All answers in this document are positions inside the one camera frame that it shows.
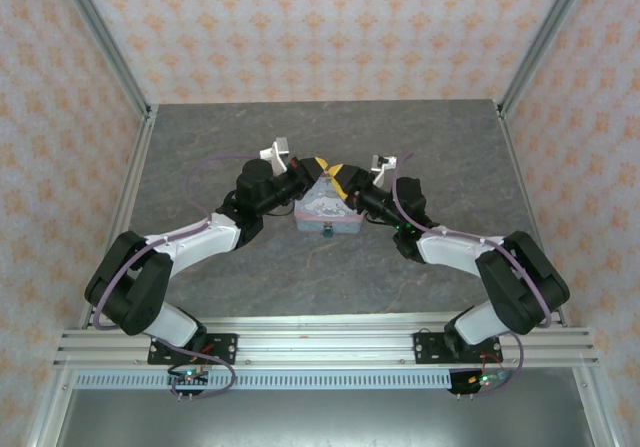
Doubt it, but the aluminium frame post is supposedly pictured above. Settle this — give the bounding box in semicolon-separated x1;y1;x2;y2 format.
497;0;599;118
52;0;154;118

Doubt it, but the right circuit board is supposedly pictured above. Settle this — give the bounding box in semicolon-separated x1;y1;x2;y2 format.
449;369;511;396

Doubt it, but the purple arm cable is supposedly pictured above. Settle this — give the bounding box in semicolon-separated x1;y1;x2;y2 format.
391;152;555;398
92;151;237;399

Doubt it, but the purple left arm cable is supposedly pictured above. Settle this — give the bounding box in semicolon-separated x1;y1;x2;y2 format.
92;151;237;399

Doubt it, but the blue cartoon tin box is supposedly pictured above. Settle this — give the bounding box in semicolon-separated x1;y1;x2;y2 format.
293;174;365;234

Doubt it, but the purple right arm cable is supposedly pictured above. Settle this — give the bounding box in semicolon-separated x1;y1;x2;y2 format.
391;152;555;398

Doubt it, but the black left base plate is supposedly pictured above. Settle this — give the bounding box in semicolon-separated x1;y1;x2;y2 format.
147;333;239;366

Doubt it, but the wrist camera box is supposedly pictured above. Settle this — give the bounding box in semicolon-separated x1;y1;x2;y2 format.
369;153;400;187
258;136;291;174

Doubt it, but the grey metal panel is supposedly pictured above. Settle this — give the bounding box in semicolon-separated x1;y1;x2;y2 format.
59;389;594;447

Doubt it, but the aluminium mounting rail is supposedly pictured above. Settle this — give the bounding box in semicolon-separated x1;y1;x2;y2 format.
52;316;600;368

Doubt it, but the left circuit board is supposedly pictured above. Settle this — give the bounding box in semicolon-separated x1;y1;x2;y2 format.
167;366;210;393

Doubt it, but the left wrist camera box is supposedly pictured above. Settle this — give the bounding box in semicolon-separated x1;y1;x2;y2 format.
258;136;291;174

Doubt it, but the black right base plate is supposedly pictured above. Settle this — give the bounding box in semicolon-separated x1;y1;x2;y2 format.
413;330;505;366

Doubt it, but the circuit board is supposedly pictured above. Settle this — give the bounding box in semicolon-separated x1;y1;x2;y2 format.
167;366;210;393
449;369;511;396

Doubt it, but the aluminium table side rail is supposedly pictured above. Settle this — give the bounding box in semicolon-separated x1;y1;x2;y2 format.
77;115;157;329
498;109;570;327

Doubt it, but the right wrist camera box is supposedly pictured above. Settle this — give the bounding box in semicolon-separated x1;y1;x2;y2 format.
369;153;400;187

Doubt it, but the slotted grey cable duct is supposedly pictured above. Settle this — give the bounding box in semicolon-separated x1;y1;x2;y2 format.
73;370;511;391

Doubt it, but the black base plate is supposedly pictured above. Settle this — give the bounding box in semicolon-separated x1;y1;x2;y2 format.
413;330;505;366
147;333;239;366

